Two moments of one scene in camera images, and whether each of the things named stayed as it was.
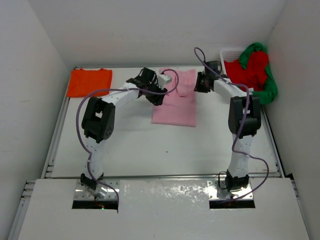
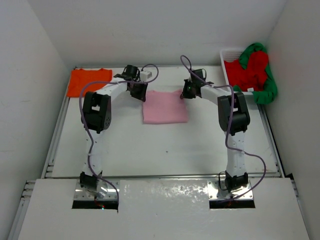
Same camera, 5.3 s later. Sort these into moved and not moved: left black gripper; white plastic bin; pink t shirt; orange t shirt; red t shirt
Moved: pink t shirt; left black gripper
Not moved: white plastic bin; orange t shirt; red t shirt
